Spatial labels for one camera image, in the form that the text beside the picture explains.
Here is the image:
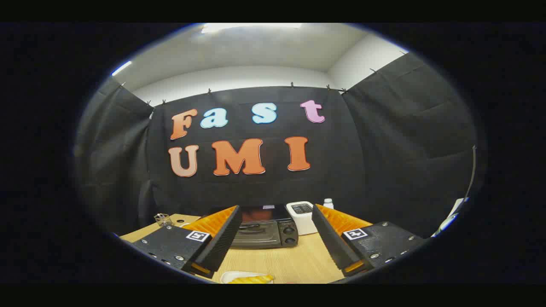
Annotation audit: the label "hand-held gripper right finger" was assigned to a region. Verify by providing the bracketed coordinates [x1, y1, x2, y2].
[311, 204, 427, 277]

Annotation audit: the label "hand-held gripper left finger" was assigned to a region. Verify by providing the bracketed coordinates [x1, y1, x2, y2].
[130, 205, 243, 280]

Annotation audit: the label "black toaster oven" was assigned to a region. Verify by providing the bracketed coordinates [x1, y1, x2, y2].
[230, 205, 299, 250]

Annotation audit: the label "yellow croissant bread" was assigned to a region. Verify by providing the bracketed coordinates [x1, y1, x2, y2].
[228, 275, 274, 284]

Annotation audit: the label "white bread toaster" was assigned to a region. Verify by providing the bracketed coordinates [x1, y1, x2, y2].
[286, 201, 318, 236]

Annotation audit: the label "white rectangular plate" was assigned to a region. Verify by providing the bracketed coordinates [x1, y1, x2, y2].
[220, 271, 273, 284]

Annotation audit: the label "black backdrop cloth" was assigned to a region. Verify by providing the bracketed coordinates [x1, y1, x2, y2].
[73, 51, 478, 239]

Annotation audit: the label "white side shelf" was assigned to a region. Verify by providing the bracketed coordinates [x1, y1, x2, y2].
[431, 197, 470, 237]

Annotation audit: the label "thin upright pole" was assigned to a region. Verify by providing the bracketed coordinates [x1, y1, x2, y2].
[465, 145, 477, 201]

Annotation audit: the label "ceiling light panel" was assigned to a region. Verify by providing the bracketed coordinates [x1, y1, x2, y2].
[200, 23, 303, 35]
[111, 61, 133, 77]

